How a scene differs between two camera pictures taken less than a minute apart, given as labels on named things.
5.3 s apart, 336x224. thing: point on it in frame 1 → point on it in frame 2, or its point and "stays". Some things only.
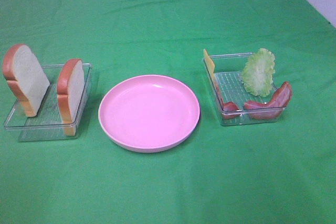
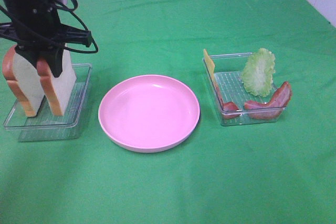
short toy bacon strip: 229,109 stays
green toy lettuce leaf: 258,73 stays
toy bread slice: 70,88 → 58,88
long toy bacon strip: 271,110 stays
